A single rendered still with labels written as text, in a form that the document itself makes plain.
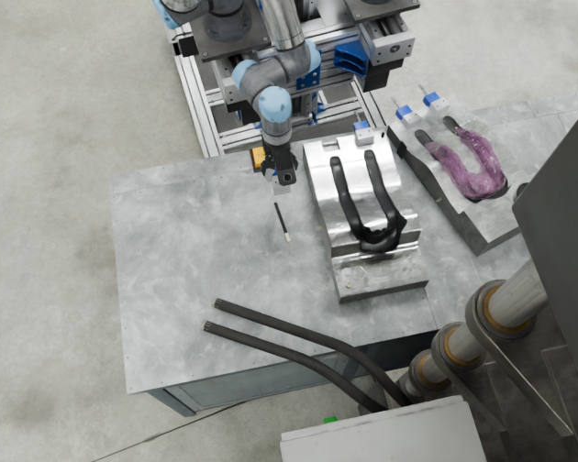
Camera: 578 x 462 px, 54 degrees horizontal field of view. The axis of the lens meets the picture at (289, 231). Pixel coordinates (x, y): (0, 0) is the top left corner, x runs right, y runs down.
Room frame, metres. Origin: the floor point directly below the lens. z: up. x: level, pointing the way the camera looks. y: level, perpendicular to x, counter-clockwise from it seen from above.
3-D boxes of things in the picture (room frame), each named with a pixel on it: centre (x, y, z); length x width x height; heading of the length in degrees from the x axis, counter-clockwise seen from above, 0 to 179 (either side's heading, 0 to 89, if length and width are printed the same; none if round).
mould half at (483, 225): (0.90, -0.56, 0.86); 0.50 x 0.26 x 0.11; 28
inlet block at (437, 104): (1.16, -0.48, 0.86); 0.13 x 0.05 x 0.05; 28
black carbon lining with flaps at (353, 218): (0.77, -0.23, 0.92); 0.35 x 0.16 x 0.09; 10
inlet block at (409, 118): (1.11, -0.38, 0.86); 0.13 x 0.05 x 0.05; 28
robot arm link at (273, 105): (0.84, 0.03, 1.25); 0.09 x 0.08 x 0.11; 32
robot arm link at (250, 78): (0.93, 0.06, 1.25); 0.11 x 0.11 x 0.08; 32
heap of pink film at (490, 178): (0.90, -0.55, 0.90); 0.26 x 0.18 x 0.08; 28
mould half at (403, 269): (0.75, -0.22, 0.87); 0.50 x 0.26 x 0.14; 10
